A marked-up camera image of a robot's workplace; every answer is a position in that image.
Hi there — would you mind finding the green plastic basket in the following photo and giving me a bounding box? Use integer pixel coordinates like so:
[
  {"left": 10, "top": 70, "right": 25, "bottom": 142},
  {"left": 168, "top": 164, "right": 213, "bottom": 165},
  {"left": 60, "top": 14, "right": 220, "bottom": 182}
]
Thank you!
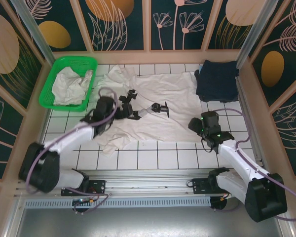
[{"left": 38, "top": 56, "right": 99, "bottom": 112}]

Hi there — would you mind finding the small controller board with wires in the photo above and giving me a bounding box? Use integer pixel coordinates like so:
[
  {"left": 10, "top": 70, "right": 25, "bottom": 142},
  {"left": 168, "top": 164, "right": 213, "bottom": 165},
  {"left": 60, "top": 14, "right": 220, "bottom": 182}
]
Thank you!
[{"left": 72, "top": 197, "right": 96, "bottom": 207}]

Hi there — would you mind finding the crumpled cream t-shirt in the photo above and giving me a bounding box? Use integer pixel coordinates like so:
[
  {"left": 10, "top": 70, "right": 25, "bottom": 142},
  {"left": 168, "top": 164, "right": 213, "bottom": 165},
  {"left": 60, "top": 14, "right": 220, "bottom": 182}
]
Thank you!
[{"left": 51, "top": 66, "right": 87, "bottom": 106}]

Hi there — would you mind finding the stack of folded navy t-shirts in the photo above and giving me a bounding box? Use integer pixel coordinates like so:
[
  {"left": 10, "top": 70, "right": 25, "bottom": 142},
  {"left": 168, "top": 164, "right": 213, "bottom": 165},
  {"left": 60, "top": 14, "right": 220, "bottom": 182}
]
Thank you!
[{"left": 194, "top": 60, "right": 239, "bottom": 103}]

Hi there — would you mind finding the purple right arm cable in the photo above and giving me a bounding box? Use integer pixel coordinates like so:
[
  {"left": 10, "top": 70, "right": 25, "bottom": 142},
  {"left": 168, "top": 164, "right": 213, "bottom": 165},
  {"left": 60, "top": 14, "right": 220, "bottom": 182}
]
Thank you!
[{"left": 213, "top": 108, "right": 296, "bottom": 221}]

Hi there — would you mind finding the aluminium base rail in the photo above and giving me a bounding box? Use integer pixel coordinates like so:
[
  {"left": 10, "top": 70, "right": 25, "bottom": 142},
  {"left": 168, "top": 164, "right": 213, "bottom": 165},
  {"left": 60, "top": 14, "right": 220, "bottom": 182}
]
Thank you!
[{"left": 13, "top": 168, "right": 283, "bottom": 199}]

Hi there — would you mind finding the grey slotted cable duct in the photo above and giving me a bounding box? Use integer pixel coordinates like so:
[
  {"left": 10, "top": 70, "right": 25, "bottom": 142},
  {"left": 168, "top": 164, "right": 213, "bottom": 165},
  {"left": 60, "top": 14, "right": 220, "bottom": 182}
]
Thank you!
[{"left": 24, "top": 197, "right": 212, "bottom": 210}]

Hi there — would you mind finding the aluminium frame post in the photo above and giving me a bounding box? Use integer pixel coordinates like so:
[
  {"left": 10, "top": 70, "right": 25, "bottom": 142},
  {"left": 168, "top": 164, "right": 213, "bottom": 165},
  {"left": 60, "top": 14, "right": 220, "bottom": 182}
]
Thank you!
[
  {"left": 11, "top": 0, "right": 55, "bottom": 68},
  {"left": 236, "top": 0, "right": 274, "bottom": 70}
]

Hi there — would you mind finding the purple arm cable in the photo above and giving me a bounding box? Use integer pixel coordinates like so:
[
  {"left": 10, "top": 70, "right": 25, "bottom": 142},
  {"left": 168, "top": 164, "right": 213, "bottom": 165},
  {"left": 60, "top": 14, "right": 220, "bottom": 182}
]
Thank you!
[
  {"left": 213, "top": 108, "right": 296, "bottom": 221},
  {"left": 24, "top": 86, "right": 119, "bottom": 215}
]

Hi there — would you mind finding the white t-shirt with black print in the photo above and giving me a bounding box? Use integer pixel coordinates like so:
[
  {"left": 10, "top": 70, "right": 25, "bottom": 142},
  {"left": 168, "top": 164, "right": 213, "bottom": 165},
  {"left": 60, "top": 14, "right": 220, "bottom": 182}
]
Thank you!
[{"left": 93, "top": 64, "right": 203, "bottom": 158}]

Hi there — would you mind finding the crumpled bright white t-shirt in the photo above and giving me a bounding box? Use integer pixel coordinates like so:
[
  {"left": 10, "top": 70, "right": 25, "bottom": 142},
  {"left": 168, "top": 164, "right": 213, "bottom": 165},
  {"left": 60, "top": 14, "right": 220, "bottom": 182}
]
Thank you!
[{"left": 80, "top": 70, "right": 94, "bottom": 91}]

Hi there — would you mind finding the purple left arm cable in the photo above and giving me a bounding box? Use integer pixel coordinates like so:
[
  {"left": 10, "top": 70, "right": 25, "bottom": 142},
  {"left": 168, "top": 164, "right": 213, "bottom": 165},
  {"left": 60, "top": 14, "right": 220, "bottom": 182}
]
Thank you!
[{"left": 24, "top": 86, "right": 119, "bottom": 215}]

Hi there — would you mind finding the aluminium side rail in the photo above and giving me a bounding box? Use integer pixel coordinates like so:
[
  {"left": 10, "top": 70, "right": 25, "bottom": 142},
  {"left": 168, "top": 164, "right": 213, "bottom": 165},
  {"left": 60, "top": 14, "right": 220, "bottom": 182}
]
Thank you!
[{"left": 235, "top": 75, "right": 272, "bottom": 175}]

